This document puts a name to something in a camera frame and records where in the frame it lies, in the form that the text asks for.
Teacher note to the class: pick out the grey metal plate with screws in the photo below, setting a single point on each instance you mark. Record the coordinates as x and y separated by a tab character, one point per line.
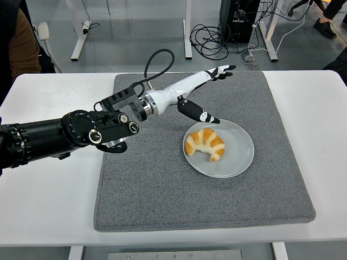
173	255

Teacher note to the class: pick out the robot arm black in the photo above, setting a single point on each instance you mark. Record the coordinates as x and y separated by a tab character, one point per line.
40	132

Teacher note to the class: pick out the grey floor outlet box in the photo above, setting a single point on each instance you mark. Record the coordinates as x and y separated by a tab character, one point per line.
248	58

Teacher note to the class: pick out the black office chair base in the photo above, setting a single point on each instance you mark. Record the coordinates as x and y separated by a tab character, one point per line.
301	4

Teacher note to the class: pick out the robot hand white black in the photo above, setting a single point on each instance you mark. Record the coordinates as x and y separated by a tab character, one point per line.
181	86

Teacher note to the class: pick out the croissant bread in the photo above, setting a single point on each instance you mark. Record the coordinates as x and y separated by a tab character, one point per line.
206	138

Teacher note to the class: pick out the grey fabric mat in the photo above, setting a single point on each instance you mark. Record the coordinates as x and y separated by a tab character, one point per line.
162	195

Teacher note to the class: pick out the black computer tower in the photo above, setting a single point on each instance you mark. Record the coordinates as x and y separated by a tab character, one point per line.
238	24

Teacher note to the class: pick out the person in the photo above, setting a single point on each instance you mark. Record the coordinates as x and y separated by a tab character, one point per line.
24	48

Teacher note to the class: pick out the person's leg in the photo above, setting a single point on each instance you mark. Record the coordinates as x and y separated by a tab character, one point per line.
325	28

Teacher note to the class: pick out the black fabric object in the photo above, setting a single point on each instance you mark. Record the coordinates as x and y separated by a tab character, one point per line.
337	63

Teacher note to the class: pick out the white table leg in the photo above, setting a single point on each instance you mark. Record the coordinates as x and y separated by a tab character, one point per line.
280	252
76	253

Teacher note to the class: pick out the white desk leg with foot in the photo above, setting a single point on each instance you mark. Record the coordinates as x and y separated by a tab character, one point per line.
271	40
187	40
78	40

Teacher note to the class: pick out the light grey round plate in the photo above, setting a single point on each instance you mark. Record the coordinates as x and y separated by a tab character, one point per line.
236	151

